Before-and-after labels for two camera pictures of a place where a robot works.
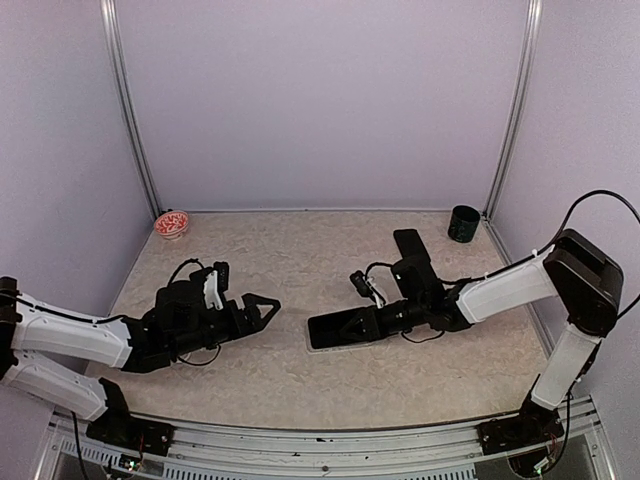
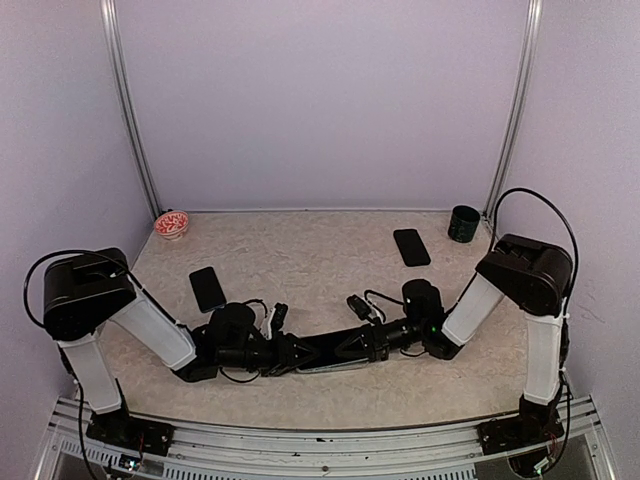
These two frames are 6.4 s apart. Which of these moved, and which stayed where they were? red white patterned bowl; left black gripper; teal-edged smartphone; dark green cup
Moved: left black gripper; teal-edged smartphone
Stayed: dark green cup; red white patterned bowl
